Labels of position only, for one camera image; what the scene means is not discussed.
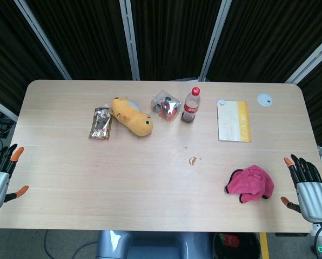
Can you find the white metal partition post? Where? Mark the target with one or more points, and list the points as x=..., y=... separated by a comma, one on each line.
x=213, y=40
x=42, y=37
x=309, y=62
x=130, y=37

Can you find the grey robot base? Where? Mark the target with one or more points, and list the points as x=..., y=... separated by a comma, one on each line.
x=150, y=245

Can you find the pink cloth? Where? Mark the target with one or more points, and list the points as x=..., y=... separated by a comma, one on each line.
x=247, y=180

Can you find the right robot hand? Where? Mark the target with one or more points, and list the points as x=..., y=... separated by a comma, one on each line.
x=313, y=199

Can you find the black trash bin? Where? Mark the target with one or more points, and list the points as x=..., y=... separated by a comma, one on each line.
x=236, y=246

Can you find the cola bottle red cap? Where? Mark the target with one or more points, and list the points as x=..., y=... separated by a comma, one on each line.
x=190, y=108

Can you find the white and yellow booklet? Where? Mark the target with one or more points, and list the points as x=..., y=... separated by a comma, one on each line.
x=231, y=121

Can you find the foil snack packet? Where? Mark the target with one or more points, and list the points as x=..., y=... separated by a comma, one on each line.
x=100, y=124

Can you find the yellow plush toy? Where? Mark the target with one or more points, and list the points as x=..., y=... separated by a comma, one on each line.
x=134, y=118

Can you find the clear plastic box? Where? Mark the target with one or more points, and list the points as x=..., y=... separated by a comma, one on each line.
x=166, y=106

